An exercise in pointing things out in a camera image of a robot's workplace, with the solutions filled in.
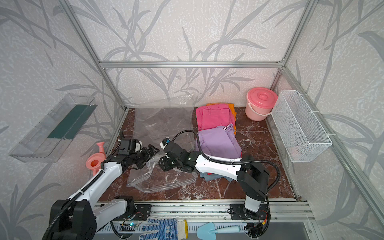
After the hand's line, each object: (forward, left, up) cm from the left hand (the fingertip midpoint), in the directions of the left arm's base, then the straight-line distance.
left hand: (155, 154), depth 85 cm
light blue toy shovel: (-35, -29, -8) cm, 46 cm away
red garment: (-15, -31, +10) cm, 36 cm away
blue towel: (-11, -34, -5) cm, 36 cm away
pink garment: (+29, -33, +2) cm, 44 cm away
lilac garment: (+8, -37, +2) cm, 38 cm away
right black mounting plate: (-27, -45, -8) cm, 54 cm away
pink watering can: (-5, +31, +2) cm, 32 cm away
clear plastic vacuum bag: (+28, +10, -10) cm, 32 cm away
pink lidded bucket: (+33, -66, +10) cm, 74 cm away
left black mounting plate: (-27, +2, -8) cm, 29 cm away
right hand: (-7, -5, +5) cm, 10 cm away
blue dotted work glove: (-34, -11, -9) cm, 37 cm away
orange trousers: (+45, -51, -5) cm, 68 cm away
